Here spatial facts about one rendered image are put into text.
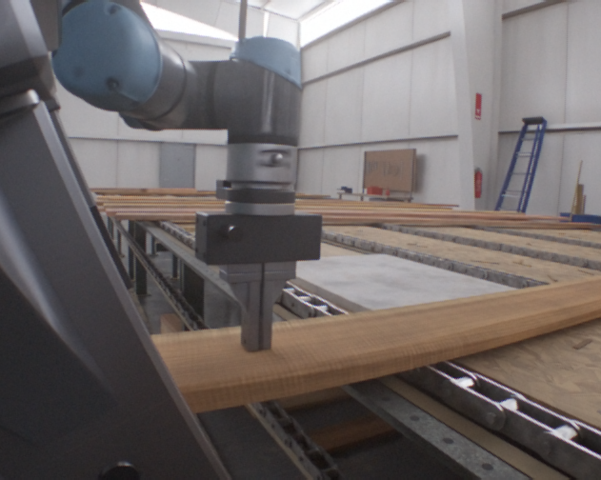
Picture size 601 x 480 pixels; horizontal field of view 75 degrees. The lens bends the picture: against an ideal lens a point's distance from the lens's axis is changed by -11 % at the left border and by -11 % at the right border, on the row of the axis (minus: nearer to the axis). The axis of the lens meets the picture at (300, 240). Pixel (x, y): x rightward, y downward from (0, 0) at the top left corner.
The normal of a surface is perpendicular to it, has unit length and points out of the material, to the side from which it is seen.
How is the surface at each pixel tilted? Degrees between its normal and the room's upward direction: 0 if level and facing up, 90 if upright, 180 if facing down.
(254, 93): 93
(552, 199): 90
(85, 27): 90
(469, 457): 0
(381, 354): 30
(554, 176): 88
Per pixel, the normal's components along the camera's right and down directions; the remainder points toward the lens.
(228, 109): -0.07, 0.61
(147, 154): 0.43, 0.07
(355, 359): 0.29, -0.79
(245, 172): -0.33, 0.11
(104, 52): -0.06, 0.13
